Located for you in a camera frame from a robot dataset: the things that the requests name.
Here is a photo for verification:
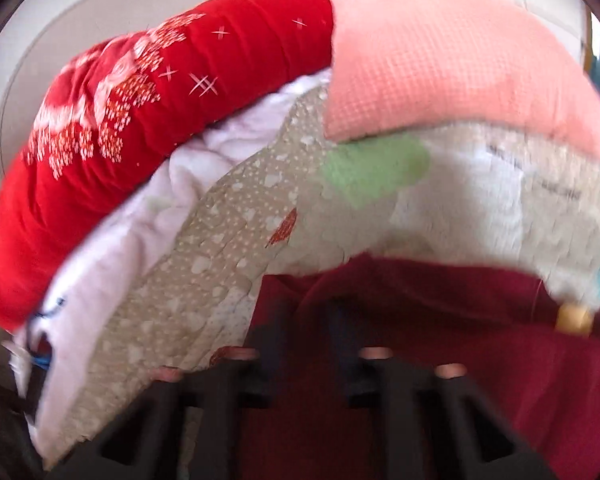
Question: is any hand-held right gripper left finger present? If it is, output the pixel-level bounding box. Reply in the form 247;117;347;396
50;305;287;480

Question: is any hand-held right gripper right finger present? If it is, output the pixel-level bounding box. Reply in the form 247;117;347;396
328;300;556;480

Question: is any dark red garment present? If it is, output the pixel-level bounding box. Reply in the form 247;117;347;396
235;252;600;480

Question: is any white fleece blanket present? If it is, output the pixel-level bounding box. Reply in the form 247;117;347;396
10;67;333;453

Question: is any patchwork heart print quilt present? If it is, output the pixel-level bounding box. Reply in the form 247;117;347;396
42;84;600;471

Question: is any red floral quilt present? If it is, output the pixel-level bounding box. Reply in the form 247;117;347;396
0;0;337;333

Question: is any pink pillow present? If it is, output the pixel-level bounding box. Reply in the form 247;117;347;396
318;0;600;170

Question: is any round white headboard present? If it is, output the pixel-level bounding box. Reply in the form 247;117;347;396
0;0;216;176

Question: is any blue lanyard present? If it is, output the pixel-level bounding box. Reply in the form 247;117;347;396
27;297;67;371

